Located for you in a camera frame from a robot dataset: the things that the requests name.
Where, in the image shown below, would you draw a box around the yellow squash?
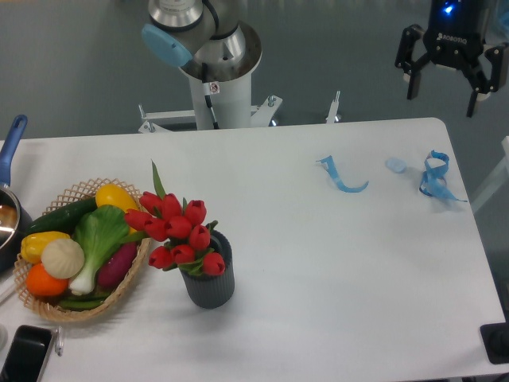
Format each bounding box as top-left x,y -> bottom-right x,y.
95,183 -> 139,212

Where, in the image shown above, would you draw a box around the purple sweet potato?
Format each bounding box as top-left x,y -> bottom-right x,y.
97,242 -> 137,290

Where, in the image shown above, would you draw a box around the dark grey ribbed vase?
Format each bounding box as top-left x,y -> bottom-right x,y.
181,231 -> 235,309

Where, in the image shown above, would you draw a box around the blue curved tape strip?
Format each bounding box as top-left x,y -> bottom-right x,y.
317,155 -> 369,193

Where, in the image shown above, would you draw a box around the tangled blue tape strip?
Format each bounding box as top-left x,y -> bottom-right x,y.
418,150 -> 468,203

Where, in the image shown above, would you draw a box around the green bok choy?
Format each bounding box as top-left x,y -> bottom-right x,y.
69,205 -> 129,296

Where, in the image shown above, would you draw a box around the pot with blue handle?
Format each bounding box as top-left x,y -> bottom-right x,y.
1,115 -> 32,272

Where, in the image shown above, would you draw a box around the black smartphone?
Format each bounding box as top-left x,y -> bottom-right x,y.
1,325 -> 54,382

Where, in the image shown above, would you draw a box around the white steamed bun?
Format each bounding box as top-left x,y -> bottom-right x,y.
41,239 -> 84,279

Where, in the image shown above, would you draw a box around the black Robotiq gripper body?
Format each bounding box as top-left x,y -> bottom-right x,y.
422,0 -> 489,73

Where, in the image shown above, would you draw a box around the green cucumber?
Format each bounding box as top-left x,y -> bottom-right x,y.
25,198 -> 97,235

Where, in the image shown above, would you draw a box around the green pea pods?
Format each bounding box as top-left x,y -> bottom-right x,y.
57,296 -> 107,311

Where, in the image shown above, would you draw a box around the orange fruit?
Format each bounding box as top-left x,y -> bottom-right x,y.
25,263 -> 68,297

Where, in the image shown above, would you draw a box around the black device at table corner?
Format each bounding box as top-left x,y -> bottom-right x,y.
480,322 -> 508,364

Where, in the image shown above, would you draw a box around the red tulip bouquet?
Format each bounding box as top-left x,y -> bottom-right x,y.
124,164 -> 227,278

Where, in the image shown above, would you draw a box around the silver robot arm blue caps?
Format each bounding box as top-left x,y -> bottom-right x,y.
142,1 -> 508,116

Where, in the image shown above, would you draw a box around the small pale blue cap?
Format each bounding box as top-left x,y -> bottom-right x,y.
385,158 -> 407,173

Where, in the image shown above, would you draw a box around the clear pen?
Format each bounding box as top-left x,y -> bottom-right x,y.
54,325 -> 64,357

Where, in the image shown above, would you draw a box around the yellow bell pepper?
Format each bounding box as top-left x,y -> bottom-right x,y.
20,231 -> 71,264

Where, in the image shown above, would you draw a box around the woven wicker basket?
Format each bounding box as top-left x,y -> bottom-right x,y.
13,178 -> 151,322

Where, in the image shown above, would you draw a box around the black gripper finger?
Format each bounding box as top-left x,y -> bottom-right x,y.
394,24 -> 429,99
466,42 -> 507,117

